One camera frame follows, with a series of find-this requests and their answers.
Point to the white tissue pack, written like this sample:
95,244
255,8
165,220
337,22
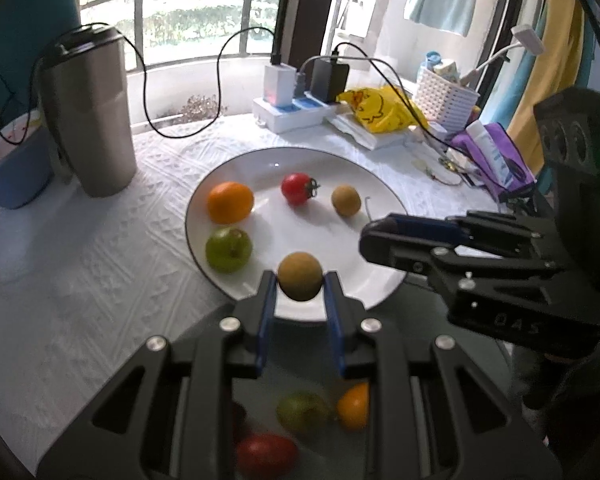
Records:
347,124

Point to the purple cloth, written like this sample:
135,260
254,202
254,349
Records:
523,179

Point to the brown round fruit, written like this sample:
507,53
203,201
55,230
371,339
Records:
300,276
346,200

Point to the black power adapter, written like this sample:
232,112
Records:
329,78

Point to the white lace tablecloth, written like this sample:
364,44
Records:
84,281

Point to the white round plate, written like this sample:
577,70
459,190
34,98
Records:
277,229

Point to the orange fruit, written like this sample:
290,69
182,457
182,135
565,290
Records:
229,202

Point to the green apple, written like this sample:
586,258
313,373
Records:
228,249

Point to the red tomato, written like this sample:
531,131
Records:
298,188

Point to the white desk lamp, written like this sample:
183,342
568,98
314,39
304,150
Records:
524,36

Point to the white plastic basket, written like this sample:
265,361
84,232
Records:
444,102

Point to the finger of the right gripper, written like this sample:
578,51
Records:
455,227
497,258

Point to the grey round placemat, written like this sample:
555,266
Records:
297,394

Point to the blue plastic bowl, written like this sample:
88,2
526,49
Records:
25,167

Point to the teal curtain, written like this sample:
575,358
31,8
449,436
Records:
26,26

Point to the steel travel mug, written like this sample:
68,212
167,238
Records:
82,91

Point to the white charger plug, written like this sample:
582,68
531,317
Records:
278,84

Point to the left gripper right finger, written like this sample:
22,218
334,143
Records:
344,333

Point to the yellow duck plastic bag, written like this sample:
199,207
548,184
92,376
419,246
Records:
382,110

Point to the white lotion tube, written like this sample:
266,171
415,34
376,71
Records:
477,131

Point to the white power strip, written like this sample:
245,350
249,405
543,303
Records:
302,113

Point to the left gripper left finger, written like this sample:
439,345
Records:
256,316

